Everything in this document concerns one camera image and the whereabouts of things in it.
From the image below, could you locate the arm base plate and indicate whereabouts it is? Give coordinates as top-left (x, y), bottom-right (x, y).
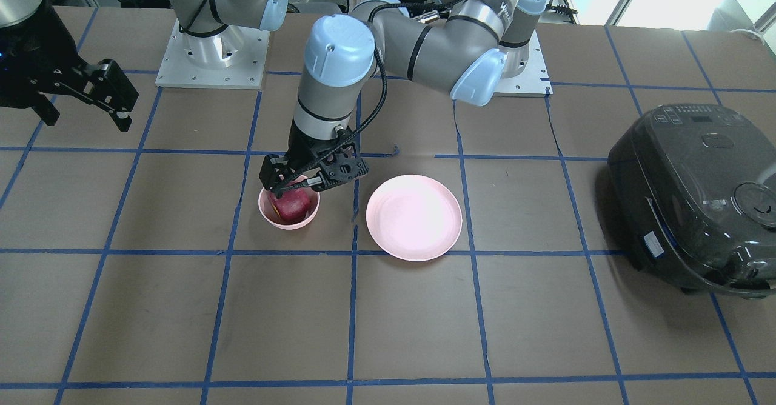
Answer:
top-left (155, 22), bottom-right (272, 90)
top-left (494, 32), bottom-right (554, 98)

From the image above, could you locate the pink plate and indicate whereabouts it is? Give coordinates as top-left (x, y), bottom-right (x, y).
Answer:
top-left (365, 175), bottom-right (463, 262)

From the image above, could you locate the pink bowl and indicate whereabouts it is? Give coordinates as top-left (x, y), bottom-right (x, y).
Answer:
top-left (258, 187), bottom-right (321, 229)

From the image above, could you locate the silver metal cylinder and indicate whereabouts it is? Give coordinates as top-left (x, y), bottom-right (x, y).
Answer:
top-left (415, 10), bottom-right (440, 24)

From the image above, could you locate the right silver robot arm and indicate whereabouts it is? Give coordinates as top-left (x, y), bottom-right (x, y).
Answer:
top-left (1, 0), bottom-right (288, 132)

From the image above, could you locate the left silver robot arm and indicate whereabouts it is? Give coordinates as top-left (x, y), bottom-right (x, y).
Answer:
top-left (259, 0), bottom-right (549, 198)

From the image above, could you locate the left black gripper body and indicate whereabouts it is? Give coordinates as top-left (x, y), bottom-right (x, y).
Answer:
top-left (285, 122), bottom-right (369, 192)

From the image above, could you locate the red apple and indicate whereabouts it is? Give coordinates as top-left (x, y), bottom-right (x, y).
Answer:
top-left (269, 189), bottom-right (311, 224)

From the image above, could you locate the black rice cooker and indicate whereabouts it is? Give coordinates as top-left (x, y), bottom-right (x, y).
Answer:
top-left (607, 103), bottom-right (775, 298)

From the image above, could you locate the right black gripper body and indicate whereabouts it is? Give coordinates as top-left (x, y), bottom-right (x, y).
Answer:
top-left (1, 0), bottom-right (89, 110)

